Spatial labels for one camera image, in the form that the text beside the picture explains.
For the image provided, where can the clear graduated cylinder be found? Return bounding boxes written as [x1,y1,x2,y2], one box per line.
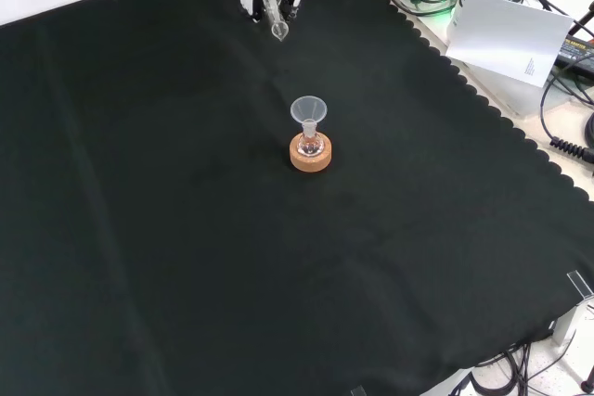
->
[264,0,291,43]

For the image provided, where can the clear round-bottom flask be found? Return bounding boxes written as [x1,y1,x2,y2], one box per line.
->
[298,121,325,159]

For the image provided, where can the clear plastic funnel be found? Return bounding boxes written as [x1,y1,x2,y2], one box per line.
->
[290,96,329,136]

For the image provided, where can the pale board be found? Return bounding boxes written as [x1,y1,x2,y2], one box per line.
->
[445,0,575,89]

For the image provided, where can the black cloth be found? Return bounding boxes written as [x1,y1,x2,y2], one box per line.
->
[0,0,594,396]

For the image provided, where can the black tripod leg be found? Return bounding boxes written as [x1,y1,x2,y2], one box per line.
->
[567,0,594,36]

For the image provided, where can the black power adapter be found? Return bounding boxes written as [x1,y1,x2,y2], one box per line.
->
[555,35,594,69]

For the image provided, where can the cork ring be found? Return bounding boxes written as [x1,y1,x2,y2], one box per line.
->
[289,131,335,173]

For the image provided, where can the black coiled cable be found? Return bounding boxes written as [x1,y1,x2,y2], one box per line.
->
[539,61,594,164]

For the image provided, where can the white metal bracket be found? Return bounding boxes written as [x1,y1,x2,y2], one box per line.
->
[550,298,594,347]

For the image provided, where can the black cable bundle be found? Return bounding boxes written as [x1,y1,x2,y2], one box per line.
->
[447,338,594,396]

